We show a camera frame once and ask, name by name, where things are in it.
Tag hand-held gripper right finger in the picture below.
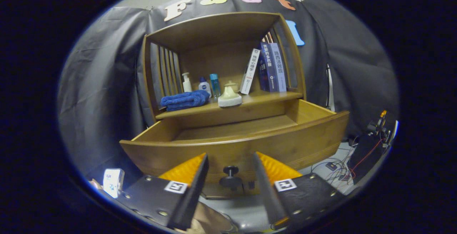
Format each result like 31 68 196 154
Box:
252 151 346 227

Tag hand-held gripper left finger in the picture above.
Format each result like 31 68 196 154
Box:
123 153 210 231

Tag wooden drawer with black knob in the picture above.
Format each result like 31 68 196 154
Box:
119 99 350 189

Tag green scrub brush white pad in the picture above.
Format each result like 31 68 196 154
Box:
217 86 242 107

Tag wooden countertop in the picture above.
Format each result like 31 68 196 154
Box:
156 90 304 119

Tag wooden cabinet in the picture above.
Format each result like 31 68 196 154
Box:
137 12 307 199

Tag beige cloth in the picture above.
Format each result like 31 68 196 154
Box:
186 202 236 234

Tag white card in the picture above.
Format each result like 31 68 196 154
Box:
103 168 125 199

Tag blue folded towel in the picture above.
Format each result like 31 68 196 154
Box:
160 90 211 112

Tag white bottle with blue cap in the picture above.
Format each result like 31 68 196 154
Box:
199 77 212 97

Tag clear blue bottle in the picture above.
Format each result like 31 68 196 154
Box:
210 74 221 98

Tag black backdrop stand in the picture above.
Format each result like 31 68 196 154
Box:
324 64 334 111

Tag white book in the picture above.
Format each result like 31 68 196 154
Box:
240 48 261 95

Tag dark blue book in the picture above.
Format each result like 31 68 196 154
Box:
258 42 279 93

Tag light blue book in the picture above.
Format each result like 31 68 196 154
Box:
270 43 287 92

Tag orange and black clamp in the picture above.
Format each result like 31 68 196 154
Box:
368 110 391 141

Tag floor cables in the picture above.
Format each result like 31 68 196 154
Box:
311 141 361 186

